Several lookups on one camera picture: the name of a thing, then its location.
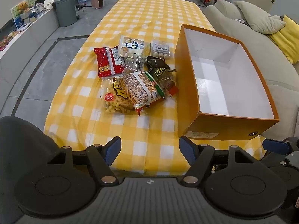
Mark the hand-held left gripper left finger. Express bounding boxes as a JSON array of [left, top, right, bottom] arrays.
[[47, 136, 122, 185]]

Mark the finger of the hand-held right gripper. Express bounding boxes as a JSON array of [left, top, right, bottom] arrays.
[[262, 138, 293, 155]]

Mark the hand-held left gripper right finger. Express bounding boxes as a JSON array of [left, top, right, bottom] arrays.
[[179, 135, 258, 184]]

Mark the yellow twist snack packet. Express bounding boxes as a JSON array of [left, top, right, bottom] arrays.
[[100, 77, 136, 115]]

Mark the orange cardboard box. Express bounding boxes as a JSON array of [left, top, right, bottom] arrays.
[[174, 24, 279, 141]]

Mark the dark brown glossy snack packet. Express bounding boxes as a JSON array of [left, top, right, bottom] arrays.
[[146, 55, 179, 96]]

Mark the small clear snack packet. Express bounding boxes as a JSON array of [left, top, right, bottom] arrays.
[[124, 54, 147, 74]]

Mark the red snack packet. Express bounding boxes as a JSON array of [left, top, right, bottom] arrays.
[[94, 47, 127, 78]]

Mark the white bread packet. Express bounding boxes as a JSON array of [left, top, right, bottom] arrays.
[[118, 35, 151, 57]]

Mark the beige sofa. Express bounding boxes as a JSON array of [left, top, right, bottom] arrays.
[[206, 0, 299, 145]]

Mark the dark grey chair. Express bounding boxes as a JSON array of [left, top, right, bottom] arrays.
[[0, 116, 61, 224]]

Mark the clear packet of white balls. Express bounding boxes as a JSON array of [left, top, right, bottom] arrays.
[[151, 40, 171, 60]]

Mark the yellow cushion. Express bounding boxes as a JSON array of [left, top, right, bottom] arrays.
[[267, 15, 299, 64]]

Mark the grey cushion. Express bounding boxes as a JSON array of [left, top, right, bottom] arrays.
[[234, 1, 286, 35]]

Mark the yellow checked tablecloth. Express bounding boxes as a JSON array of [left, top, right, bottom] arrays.
[[43, 0, 262, 175]]

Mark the grey trash bin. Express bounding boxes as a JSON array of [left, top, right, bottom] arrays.
[[54, 0, 77, 28]]

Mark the white low cabinet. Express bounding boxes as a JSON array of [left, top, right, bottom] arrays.
[[0, 8, 59, 61]]

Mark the row of colourful packets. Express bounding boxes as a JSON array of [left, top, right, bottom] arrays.
[[0, 31, 19, 51]]

